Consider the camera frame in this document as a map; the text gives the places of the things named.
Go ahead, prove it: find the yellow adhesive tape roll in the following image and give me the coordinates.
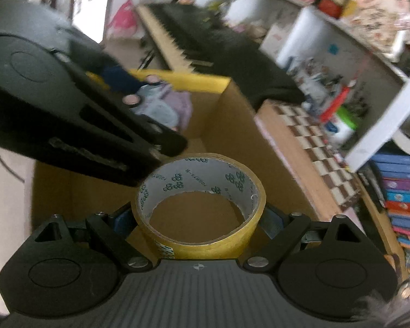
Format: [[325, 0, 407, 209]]
[[130, 153, 267, 259]]

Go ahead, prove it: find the brown white checkered board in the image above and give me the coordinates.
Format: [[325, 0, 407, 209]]
[[254, 99, 366, 221]]

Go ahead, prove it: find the floral fabric bag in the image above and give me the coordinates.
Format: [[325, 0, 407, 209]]
[[348, 0, 410, 62]]

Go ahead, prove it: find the white box with red label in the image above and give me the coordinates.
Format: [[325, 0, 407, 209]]
[[260, 22, 289, 57]]

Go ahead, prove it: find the black electronic keyboard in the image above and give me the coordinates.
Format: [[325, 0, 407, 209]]
[[137, 3, 304, 105]]

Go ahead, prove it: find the pink plastic bag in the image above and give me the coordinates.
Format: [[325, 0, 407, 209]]
[[106, 0, 139, 40]]

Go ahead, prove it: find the white jar with green lid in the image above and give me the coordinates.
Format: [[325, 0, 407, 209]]
[[323, 106, 359, 146]]

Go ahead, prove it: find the yellow cardboard box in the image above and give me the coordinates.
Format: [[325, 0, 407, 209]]
[[31, 68, 342, 247]]

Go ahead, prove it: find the pen holder with pens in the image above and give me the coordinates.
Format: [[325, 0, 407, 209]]
[[287, 56, 345, 110]]

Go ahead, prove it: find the red and white pen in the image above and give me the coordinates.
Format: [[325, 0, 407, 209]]
[[319, 78, 358, 124]]

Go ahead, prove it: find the row of leaning books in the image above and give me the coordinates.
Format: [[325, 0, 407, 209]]
[[359, 154, 410, 274]]

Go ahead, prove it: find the white bookshelf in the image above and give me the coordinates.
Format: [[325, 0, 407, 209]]
[[184, 0, 410, 172]]

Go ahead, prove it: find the purple plush toy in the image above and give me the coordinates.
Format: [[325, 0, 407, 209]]
[[136, 83, 194, 134]]

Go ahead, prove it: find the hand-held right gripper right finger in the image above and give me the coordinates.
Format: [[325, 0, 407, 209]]
[[242, 203, 366, 274]]

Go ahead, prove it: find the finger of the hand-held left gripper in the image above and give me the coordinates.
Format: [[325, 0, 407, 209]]
[[99, 64, 162, 93], [72, 63, 188, 158]]

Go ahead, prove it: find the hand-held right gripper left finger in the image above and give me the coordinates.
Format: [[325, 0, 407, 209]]
[[32, 202, 155, 273]]

